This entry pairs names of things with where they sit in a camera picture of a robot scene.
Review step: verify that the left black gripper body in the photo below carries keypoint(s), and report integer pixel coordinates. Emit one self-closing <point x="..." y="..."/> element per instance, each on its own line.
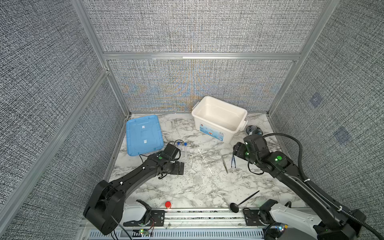
<point x="171" y="168"/>

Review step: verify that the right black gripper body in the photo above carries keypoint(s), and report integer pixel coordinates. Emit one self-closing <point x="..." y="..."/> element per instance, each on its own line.
<point x="251" y="158"/>

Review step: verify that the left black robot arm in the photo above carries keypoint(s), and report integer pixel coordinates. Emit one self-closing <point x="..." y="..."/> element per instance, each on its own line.
<point x="106" y="208"/>

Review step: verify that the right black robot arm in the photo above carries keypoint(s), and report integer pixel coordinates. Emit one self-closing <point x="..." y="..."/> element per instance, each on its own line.
<point x="331" y="220"/>

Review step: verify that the dark bowl with stones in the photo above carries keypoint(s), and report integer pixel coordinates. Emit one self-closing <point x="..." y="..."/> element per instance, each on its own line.
<point x="253" y="130"/>

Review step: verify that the metal tweezers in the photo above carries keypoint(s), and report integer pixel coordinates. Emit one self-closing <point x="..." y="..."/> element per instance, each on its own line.
<point x="224" y="164"/>

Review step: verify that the glass stirring rod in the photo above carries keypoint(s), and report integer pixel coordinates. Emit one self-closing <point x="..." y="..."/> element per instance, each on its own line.
<point x="205" y="161"/>

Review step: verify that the white plastic storage bin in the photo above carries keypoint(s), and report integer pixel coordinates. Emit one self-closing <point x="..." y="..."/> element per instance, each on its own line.
<point x="219" y="119"/>

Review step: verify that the blue plastic bin lid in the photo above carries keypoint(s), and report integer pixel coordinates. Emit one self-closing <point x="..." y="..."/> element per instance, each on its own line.
<point x="144" y="135"/>

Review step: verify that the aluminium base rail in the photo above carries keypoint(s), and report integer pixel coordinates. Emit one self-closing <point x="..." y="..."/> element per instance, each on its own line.
<point x="207" y="217"/>

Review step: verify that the black long handled ladle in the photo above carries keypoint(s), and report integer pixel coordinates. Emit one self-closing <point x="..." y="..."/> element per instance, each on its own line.
<point x="235" y="207"/>

